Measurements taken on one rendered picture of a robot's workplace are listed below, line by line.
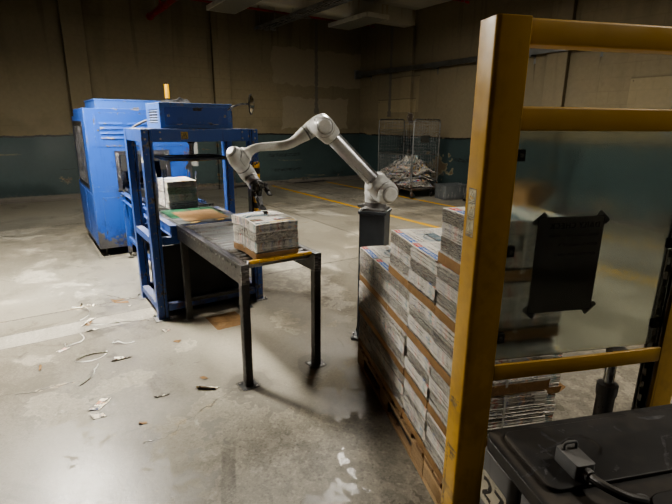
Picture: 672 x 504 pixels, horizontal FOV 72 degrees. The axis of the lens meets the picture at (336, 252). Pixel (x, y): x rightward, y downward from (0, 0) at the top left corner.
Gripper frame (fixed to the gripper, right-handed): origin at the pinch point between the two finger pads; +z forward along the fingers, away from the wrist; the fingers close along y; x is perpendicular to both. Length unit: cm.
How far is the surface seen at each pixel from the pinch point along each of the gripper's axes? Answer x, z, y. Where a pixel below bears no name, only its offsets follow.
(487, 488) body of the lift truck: 29, 197, -50
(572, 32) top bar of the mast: 7, 137, -152
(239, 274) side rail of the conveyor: 26.6, 30.5, 26.5
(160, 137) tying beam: 33, -121, 23
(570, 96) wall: -708, -253, 33
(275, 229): 2.4, 19.5, 5.0
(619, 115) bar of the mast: -9, 151, -138
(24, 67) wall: 96, -831, 276
